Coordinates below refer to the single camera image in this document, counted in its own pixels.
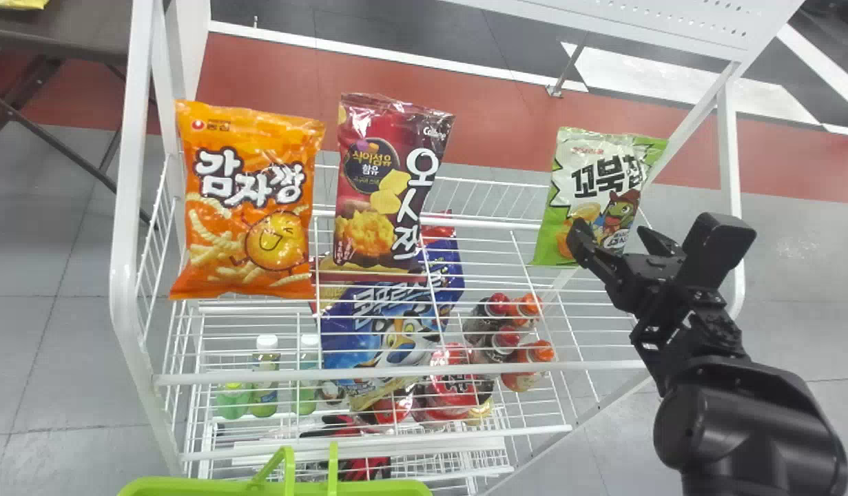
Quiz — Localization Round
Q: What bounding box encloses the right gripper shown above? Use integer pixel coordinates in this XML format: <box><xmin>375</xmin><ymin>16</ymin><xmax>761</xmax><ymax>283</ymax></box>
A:
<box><xmin>566</xmin><ymin>217</ymin><xmax>689</xmax><ymax>316</ymax></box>

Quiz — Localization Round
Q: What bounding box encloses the green snack packet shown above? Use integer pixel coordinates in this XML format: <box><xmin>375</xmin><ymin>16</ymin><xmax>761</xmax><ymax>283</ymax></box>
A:
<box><xmin>530</xmin><ymin>126</ymin><xmax>670</xmax><ymax>269</ymax></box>

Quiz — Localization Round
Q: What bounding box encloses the orange bottle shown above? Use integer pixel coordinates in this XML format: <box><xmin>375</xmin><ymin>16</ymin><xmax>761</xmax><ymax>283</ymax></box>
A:
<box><xmin>510</xmin><ymin>292</ymin><xmax>544</xmax><ymax>329</ymax></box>
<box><xmin>500</xmin><ymin>340</ymin><xmax>557</xmax><ymax>393</ymax></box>

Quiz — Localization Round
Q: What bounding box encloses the dark bottle red cap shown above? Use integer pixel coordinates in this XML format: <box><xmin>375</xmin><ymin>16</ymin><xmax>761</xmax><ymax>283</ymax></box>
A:
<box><xmin>475</xmin><ymin>326</ymin><xmax>523</xmax><ymax>365</ymax></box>
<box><xmin>464</xmin><ymin>292</ymin><xmax>513</xmax><ymax>347</ymax></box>

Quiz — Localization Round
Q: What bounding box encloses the maroon snack packet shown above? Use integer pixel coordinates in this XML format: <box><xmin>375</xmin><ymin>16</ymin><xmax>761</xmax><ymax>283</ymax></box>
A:
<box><xmin>331</xmin><ymin>92</ymin><xmax>457</xmax><ymax>274</ymax></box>

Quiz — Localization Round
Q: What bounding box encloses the blue cereal bag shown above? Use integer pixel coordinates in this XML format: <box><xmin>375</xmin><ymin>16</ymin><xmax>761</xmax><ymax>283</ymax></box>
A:
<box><xmin>318</xmin><ymin>219</ymin><xmax>466</xmax><ymax>414</ymax></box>

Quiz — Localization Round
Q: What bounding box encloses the red snack packet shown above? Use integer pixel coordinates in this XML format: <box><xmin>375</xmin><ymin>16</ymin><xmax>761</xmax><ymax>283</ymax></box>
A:
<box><xmin>340</xmin><ymin>456</ymin><xmax>392</xmax><ymax>482</ymax></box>

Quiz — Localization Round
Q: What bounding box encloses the green bottle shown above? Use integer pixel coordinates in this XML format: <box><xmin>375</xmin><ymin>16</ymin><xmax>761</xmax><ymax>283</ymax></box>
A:
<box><xmin>249</xmin><ymin>334</ymin><xmax>282</xmax><ymax>418</ymax></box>
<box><xmin>216</xmin><ymin>375</ymin><xmax>249</xmax><ymax>420</ymax></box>
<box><xmin>295</xmin><ymin>334</ymin><xmax>322</xmax><ymax>416</ymax></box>

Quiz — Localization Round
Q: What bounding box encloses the orange snack packet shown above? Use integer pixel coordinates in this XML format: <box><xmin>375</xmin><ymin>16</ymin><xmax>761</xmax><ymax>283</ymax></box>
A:
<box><xmin>168</xmin><ymin>99</ymin><xmax>327</xmax><ymax>301</ymax></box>

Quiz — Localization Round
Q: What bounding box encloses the green basket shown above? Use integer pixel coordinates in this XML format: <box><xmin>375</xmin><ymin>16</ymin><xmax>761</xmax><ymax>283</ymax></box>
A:
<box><xmin>117</xmin><ymin>444</ymin><xmax>433</xmax><ymax>496</ymax></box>

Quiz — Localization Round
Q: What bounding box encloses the dark side table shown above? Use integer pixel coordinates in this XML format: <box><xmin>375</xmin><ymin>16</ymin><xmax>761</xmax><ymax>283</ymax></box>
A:
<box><xmin>0</xmin><ymin>0</ymin><xmax>171</xmax><ymax>228</ymax></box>

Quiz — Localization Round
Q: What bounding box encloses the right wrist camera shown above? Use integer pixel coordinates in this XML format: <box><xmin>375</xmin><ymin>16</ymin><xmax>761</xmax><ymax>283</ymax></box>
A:
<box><xmin>674</xmin><ymin>212</ymin><xmax>758</xmax><ymax>291</ymax></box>

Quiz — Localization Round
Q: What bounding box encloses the white wire rack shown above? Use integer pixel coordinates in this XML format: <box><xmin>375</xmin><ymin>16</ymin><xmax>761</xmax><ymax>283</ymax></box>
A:
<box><xmin>109</xmin><ymin>0</ymin><xmax>807</xmax><ymax>496</ymax></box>

